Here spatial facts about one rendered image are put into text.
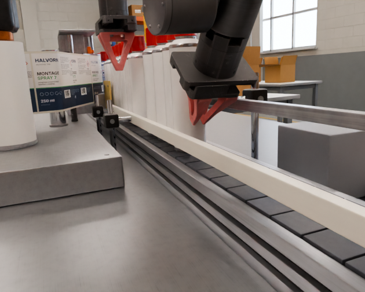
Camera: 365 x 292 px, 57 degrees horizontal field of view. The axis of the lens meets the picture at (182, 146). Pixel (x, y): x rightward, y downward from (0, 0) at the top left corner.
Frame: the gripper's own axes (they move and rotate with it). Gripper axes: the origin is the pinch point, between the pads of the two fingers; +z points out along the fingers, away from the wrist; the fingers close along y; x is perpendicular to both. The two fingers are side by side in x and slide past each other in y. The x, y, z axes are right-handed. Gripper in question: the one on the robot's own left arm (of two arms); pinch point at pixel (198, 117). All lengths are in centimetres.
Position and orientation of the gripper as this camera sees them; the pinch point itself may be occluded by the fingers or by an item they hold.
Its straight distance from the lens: 49.8
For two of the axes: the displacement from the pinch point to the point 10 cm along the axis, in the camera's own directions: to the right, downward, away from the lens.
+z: -2.0, 6.7, 7.1
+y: -9.3, 1.0, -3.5
